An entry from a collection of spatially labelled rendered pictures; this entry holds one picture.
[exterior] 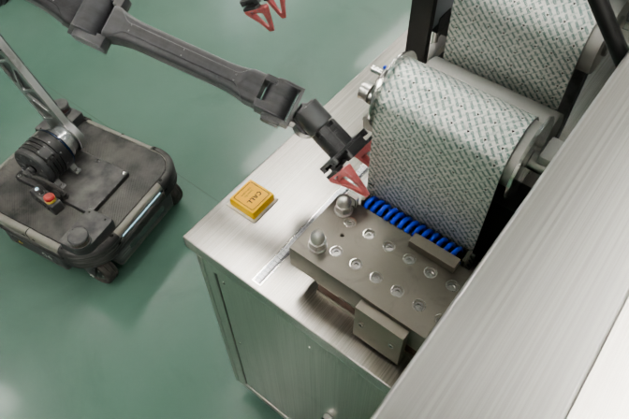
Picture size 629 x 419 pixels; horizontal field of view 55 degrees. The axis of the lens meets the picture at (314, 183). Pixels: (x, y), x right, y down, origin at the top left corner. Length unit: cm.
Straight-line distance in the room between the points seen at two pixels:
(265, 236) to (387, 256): 30
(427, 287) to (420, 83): 36
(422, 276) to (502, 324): 73
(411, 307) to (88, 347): 146
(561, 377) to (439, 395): 7
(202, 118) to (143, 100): 32
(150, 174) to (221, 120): 60
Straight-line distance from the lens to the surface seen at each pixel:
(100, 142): 249
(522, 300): 38
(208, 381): 213
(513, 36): 112
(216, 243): 129
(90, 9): 122
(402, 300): 107
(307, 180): 137
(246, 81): 113
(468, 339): 36
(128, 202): 226
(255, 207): 130
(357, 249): 111
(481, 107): 97
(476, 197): 103
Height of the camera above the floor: 197
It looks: 52 degrees down
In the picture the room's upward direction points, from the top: 1 degrees counter-clockwise
